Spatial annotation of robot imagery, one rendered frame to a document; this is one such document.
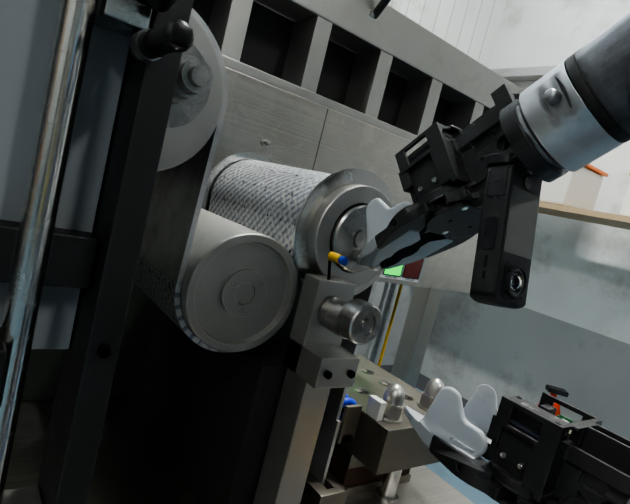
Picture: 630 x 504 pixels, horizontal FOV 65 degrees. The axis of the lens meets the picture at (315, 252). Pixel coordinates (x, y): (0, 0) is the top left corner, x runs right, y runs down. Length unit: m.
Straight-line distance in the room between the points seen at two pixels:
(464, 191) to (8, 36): 0.32
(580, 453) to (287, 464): 0.27
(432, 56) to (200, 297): 0.77
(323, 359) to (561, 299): 3.15
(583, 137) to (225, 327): 0.34
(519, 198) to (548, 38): 3.72
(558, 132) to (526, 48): 3.79
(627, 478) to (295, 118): 0.68
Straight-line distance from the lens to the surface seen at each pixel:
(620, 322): 3.44
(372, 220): 0.50
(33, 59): 0.31
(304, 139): 0.88
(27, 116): 0.31
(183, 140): 0.44
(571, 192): 3.08
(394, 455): 0.67
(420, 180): 0.46
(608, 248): 3.49
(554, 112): 0.40
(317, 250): 0.51
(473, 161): 0.45
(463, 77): 1.17
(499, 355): 3.75
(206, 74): 0.32
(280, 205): 0.56
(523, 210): 0.43
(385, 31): 1.01
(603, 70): 0.39
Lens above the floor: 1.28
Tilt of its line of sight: 6 degrees down
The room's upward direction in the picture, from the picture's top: 14 degrees clockwise
